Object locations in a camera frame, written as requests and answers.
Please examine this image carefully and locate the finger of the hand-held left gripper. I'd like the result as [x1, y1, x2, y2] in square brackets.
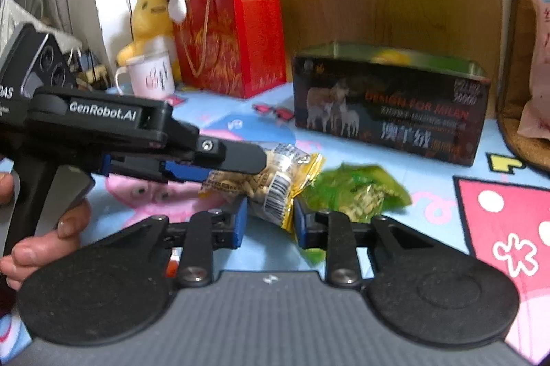
[195, 137, 268, 174]
[103, 157, 216, 183]

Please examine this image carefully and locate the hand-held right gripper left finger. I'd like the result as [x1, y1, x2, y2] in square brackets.
[99, 198, 249, 288]

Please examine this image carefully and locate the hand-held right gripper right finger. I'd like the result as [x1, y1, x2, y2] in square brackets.
[293, 198, 452, 288]

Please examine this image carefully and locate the yellow seed snack packet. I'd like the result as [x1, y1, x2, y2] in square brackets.
[198, 142, 325, 230]

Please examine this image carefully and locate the black tin box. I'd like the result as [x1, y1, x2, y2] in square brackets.
[292, 41, 491, 168]

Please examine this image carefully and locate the person's left hand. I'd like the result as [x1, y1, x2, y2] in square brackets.
[0, 199, 93, 291]

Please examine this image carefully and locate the beige power strip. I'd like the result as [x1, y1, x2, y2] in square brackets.
[81, 63, 109, 86]

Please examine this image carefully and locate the small green gold snack packet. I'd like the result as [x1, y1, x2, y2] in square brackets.
[296, 163, 413, 223]

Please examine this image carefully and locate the white enamel mug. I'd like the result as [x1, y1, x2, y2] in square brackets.
[115, 50, 176, 100]

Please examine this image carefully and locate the red gift bag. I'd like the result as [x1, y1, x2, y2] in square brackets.
[174, 0, 287, 99]

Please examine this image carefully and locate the yellow plush toy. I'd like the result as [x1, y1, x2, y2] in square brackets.
[116, 0, 181, 78]

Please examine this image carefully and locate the brown seat cushion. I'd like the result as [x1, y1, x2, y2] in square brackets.
[495, 0, 550, 170]

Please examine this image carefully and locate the large pink snack bag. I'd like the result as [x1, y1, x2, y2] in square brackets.
[518, 0, 550, 140]

